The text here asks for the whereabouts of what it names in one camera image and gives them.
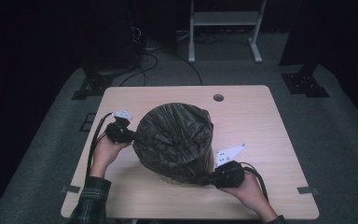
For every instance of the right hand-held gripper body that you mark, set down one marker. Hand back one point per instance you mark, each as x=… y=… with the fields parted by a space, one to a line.
x=230 y=175

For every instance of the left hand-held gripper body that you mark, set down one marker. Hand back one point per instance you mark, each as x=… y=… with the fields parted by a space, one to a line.
x=119 y=133

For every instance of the black plastic trash bag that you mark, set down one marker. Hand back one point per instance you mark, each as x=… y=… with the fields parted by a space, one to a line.
x=174 y=140

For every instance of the person's right hand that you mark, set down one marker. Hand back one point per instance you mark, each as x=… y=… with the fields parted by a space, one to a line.
x=251 y=196

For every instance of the black floor tape square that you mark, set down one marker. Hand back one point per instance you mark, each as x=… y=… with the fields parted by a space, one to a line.
x=81 y=126

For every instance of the black metal stand base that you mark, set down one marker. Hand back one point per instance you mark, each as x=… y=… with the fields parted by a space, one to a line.
x=91 y=85
x=304 y=84

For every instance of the grey tape strip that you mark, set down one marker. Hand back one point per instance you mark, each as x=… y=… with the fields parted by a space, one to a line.
x=307 y=190
x=71 y=188

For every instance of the round grey table grommet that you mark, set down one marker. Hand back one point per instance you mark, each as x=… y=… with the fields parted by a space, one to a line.
x=218 y=97

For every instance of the white metal stand frame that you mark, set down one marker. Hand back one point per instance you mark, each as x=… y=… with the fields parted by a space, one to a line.
x=223 y=18

